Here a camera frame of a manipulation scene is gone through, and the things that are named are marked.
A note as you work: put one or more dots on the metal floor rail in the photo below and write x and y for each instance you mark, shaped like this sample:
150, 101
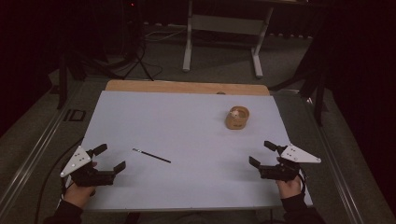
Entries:
339, 174
28, 161

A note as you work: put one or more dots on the person's left hand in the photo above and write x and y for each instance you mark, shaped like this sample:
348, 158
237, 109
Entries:
77, 194

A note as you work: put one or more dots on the thin black pen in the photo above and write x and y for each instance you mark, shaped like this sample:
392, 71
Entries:
151, 155

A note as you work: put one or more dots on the black tripod stand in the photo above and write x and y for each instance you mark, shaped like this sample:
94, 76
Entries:
138, 59

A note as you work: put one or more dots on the white table mat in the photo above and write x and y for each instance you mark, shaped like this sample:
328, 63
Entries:
186, 130

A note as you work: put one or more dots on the white metal desk frame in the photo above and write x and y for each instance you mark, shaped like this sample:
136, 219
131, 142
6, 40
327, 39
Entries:
188, 46

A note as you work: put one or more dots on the person's right hand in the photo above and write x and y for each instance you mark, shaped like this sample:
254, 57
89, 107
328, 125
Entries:
289, 188

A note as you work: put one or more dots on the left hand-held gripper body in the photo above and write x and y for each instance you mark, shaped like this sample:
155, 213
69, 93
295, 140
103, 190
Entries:
77, 160

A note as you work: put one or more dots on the black metal stand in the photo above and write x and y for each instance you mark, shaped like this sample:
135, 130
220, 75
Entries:
318, 99

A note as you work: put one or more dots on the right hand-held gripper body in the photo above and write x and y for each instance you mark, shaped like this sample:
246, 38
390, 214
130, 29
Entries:
297, 154

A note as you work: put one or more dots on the small white figure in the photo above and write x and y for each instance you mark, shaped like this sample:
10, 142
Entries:
234, 112

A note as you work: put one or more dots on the round wooden pen holder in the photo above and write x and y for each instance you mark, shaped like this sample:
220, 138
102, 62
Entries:
237, 123

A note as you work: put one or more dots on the black rectangular floor frame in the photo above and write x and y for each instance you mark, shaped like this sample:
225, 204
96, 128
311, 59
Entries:
66, 115

